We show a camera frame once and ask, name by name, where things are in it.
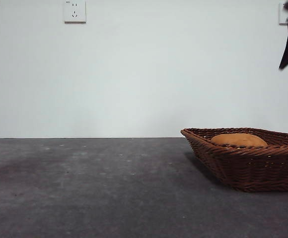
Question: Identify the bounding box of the brown potato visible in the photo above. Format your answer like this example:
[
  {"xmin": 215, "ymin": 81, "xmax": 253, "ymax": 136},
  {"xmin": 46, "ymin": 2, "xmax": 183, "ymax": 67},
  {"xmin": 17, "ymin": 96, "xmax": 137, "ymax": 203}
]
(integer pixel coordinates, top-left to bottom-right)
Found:
[{"xmin": 210, "ymin": 133, "xmax": 269, "ymax": 147}]

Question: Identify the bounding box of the brown wicker basket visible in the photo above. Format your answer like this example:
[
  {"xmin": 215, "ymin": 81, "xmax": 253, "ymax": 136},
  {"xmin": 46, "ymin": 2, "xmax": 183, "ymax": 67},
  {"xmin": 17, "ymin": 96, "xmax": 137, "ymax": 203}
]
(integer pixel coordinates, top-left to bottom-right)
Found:
[{"xmin": 180, "ymin": 127, "xmax": 288, "ymax": 193}]

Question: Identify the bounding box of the white wall socket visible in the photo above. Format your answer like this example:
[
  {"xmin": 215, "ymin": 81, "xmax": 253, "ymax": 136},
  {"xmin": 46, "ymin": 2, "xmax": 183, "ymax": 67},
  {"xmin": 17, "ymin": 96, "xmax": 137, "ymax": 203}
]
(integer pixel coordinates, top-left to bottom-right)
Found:
[
  {"xmin": 64, "ymin": 0, "xmax": 87, "ymax": 24},
  {"xmin": 279, "ymin": 2, "xmax": 288, "ymax": 26}
]

